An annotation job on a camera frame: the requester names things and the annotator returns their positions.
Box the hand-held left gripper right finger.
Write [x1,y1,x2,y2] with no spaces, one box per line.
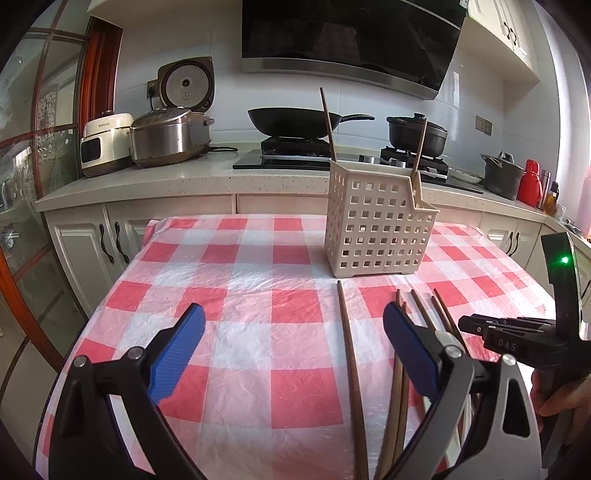
[376,302,544,480]

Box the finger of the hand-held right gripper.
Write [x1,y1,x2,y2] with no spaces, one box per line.
[482,333,561,367]
[459,315,557,334]

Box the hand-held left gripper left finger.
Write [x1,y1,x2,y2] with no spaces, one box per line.
[53,303,208,480]

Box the brown wooden chopstick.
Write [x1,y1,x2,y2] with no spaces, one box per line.
[410,289,438,334]
[336,280,370,480]
[396,301,411,464]
[431,288,468,348]
[375,289,403,480]
[412,119,428,174]
[320,88,338,163]

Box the beige perforated utensil basket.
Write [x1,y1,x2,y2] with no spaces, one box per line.
[324,160,440,278]

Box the person's right hand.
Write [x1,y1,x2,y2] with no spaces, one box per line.
[530,368,591,420]

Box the amber oil bottle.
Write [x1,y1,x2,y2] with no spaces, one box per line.
[542,181,561,215]

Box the red white checkered tablecloth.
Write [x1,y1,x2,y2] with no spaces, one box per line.
[34,215,559,480]

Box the red plastic bottle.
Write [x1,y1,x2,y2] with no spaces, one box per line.
[516,160,544,207]

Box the grey lidded stock pot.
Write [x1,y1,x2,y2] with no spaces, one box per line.
[480,151,525,200]

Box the white kitchen counter cabinet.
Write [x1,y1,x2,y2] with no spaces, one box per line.
[34,147,591,319]

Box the white plate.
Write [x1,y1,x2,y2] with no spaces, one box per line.
[448,168,484,185]

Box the black glass gas stove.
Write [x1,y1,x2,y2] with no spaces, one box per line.
[232,136,485,195]

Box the silver open rice cooker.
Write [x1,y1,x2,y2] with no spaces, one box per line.
[128,56,216,168]

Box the black lidded cooking pot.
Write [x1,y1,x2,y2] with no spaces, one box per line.
[386,112,450,158]

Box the white small kitchen appliance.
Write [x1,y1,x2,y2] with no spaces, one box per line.
[79,111,134,178]

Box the black wok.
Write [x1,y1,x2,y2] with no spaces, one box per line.
[247,107,376,139]

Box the white upper cabinet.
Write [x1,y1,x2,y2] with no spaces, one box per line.
[466,0,542,84]

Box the wood framed glass door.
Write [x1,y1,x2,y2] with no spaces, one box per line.
[0,16,124,370]

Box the black range hood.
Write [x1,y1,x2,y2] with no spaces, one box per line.
[241,0,467,101]

